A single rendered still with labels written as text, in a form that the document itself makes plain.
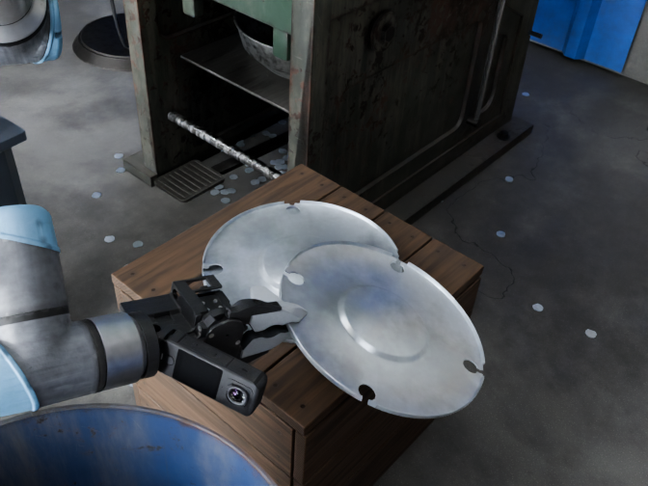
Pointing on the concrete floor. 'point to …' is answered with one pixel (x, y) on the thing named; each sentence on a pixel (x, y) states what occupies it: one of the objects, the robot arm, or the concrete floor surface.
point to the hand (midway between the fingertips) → (299, 321)
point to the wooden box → (279, 375)
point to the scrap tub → (120, 449)
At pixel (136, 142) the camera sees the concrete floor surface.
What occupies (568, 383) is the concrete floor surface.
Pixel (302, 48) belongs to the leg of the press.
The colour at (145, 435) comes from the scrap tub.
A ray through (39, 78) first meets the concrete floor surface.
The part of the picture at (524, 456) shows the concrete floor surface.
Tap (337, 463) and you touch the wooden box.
